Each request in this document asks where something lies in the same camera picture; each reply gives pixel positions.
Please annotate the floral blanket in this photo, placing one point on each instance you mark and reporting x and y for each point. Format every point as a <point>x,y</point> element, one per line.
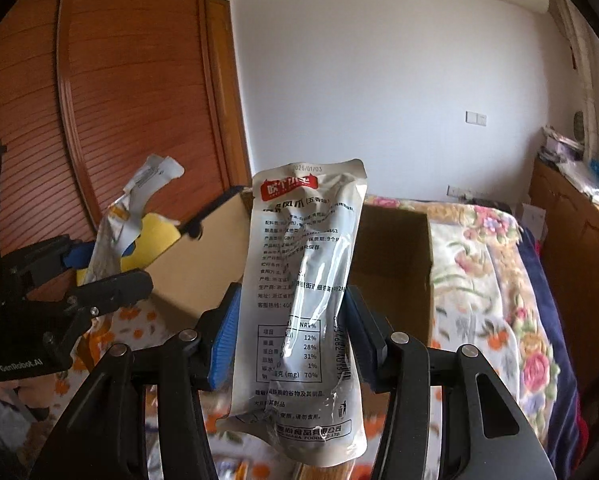
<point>484,285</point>

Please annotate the white wall switch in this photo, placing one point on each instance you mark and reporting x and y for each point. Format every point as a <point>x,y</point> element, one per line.
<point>475,118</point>

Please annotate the cardboard box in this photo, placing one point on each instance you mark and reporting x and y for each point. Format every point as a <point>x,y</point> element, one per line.
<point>394,260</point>

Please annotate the dark blue blanket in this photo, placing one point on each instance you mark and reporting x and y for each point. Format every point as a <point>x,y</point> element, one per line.
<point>554,350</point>

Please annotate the white paper sheet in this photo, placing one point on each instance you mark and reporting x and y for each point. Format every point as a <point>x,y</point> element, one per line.
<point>533,227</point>

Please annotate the white snack packet red label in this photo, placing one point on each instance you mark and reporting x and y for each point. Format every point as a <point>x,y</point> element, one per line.
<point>299,270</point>

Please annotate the white and yellow snack packet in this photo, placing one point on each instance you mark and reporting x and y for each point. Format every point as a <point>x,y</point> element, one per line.
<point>144,185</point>

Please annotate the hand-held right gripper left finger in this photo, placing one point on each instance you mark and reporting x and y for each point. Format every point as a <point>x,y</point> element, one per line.
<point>224,342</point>

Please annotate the white wall socket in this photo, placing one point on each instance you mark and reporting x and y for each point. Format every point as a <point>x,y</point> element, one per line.
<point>460,191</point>

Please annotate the patterned curtain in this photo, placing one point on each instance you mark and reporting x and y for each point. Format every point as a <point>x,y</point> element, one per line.
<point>582,70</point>

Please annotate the round grey fan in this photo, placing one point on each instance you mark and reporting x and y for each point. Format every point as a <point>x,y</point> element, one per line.
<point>579,126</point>

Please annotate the wooden cabinet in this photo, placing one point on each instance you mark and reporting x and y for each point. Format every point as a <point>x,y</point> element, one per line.
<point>579,270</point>

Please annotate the wooden louvered wardrobe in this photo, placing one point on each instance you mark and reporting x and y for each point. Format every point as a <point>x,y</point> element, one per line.
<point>129,85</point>

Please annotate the orange snack packet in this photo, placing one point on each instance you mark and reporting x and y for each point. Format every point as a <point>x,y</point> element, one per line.
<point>259,467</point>

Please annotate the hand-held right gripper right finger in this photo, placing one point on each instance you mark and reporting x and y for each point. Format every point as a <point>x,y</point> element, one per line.
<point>374,350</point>

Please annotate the pile of clutter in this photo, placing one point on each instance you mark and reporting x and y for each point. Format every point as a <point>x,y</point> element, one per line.
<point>559,147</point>

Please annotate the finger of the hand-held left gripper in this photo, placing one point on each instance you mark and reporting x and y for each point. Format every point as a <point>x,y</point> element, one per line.
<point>77,258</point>
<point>114,290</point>

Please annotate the orange print bedsheet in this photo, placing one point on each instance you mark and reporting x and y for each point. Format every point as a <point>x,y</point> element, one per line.
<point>124,330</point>

